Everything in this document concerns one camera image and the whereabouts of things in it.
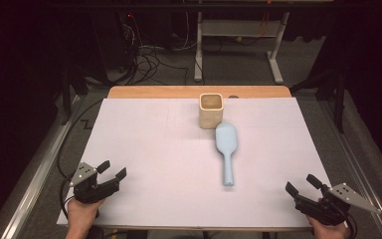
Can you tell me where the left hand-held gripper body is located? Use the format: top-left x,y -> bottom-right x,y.
69,161 -> 120,204

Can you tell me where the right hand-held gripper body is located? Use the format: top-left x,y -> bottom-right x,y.
294,182 -> 382,227

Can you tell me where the beige square cup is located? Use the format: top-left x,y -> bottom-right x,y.
198,93 -> 225,130

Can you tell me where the person's right hand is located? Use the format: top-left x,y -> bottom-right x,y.
306,213 -> 351,239

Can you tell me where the person's left hand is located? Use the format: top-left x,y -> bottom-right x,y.
65,197 -> 105,239

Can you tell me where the white table sheet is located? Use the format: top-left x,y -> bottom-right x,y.
57,97 -> 333,231

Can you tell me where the dark stand leg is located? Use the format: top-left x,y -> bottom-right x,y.
289,66 -> 347,133
61,64 -> 91,125

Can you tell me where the white metal stand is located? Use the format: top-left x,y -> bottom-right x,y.
193,11 -> 291,86

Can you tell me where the left hand-held gripper cable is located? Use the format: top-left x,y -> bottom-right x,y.
59,172 -> 78,220

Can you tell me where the hand-held gripper cable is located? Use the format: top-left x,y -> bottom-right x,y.
344,213 -> 358,239
59,172 -> 78,220

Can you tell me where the right hand-held gripper cable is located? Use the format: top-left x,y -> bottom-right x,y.
344,213 -> 358,239

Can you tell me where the black floor cable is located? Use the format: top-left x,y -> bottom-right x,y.
57,99 -> 104,177

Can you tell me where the aluminium floor rail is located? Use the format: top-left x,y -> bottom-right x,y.
0,96 -> 81,239
321,99 -> 382,239

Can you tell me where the tangle of floor cables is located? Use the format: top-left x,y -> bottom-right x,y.
122,13 -> 192,86

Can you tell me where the orange cable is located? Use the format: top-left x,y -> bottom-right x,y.
258,11 -> 270,38

